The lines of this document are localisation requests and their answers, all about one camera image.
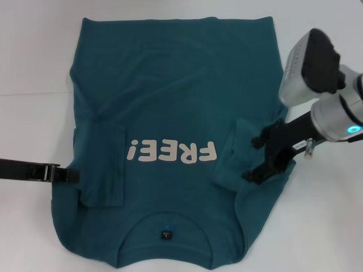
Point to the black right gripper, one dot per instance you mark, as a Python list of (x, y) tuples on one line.
[(289, 141)]

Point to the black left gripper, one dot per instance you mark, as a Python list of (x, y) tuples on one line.
[(24, 168)]

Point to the blue shirt with FREE print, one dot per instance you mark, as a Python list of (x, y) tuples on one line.
[(175, 85)]

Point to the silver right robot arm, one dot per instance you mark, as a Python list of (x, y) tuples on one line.
[(339, 113)]

